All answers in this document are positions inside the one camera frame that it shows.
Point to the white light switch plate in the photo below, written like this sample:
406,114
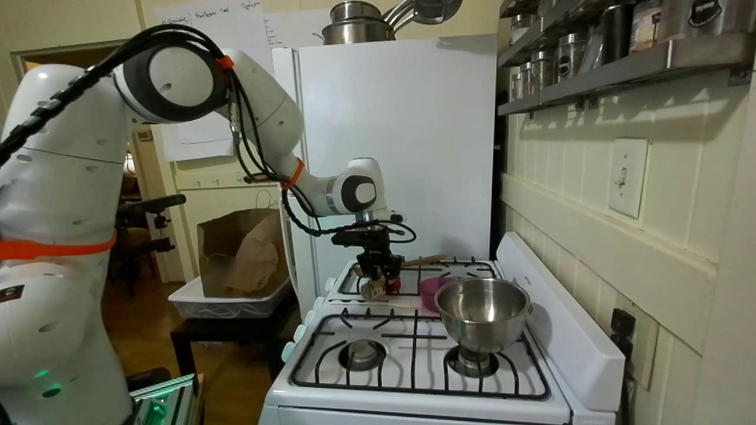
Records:
626,178

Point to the white refrigerator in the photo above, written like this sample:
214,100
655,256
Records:
410,156

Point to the wooden spoon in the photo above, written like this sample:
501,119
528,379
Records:
425,261

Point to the white plastic bin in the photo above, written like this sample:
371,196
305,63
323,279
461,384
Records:
228,309

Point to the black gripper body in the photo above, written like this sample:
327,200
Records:
377,258

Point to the wall outlet with black plug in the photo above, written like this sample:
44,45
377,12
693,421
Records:
625,328

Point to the stainless steel pot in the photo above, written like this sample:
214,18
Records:
486,315

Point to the metal spice rack shelf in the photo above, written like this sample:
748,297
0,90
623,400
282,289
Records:
523,49
630,71

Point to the black camera on stand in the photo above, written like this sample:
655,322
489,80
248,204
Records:
155,204

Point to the black side table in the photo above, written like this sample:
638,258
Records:
236,330

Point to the white gas stove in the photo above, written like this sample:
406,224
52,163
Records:
568,346

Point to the brown paper bag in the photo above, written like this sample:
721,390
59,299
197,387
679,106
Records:
236,251

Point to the pink plastic cup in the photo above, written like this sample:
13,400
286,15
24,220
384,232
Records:
429,297

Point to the metal box with green light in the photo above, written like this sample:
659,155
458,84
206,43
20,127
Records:
165,404

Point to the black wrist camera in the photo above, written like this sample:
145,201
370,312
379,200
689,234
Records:
362,234

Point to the white paper sheet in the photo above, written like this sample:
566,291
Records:
189,142

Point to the stacked steel pots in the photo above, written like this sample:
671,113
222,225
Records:
356,26

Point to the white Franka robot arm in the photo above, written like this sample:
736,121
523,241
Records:
54,196

